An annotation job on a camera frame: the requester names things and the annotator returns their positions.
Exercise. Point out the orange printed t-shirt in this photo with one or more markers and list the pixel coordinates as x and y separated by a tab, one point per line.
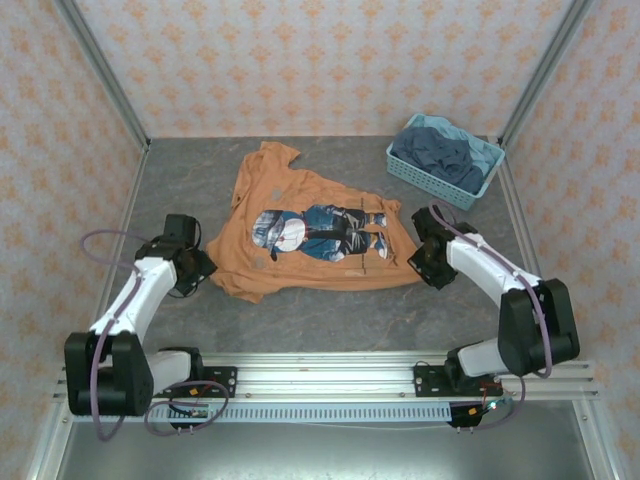
300	200

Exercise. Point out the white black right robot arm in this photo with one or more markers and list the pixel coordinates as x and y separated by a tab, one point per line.
480	260

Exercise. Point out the light blue plastic basket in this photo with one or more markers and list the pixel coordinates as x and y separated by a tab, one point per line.
430	185

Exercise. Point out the dark blue t-shirt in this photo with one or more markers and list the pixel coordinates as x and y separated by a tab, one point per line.
440	155

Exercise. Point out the light blue t-shirt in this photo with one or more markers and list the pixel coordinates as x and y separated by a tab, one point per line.
485	150

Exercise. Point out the small circuit board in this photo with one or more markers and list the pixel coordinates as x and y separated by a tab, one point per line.
494	404
198	413

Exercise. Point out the grey metal sheet panel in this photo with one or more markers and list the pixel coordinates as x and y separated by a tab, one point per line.
325	455

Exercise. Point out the aluminium table side rail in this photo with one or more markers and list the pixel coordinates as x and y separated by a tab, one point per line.
131	195
527	235

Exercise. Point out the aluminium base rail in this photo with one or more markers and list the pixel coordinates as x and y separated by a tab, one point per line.
325	380

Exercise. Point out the aluminium frame post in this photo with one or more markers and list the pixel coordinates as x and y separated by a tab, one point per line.
545	65
102	65

